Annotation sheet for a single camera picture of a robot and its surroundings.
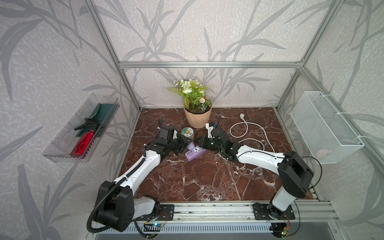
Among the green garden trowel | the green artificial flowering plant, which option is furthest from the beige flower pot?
the green garden trowel

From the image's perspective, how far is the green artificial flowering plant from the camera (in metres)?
0.91

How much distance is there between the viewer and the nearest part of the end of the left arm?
61cm

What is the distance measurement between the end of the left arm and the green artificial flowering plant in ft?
0.97

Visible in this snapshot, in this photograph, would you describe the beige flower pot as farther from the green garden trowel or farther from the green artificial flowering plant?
the green garden trowel
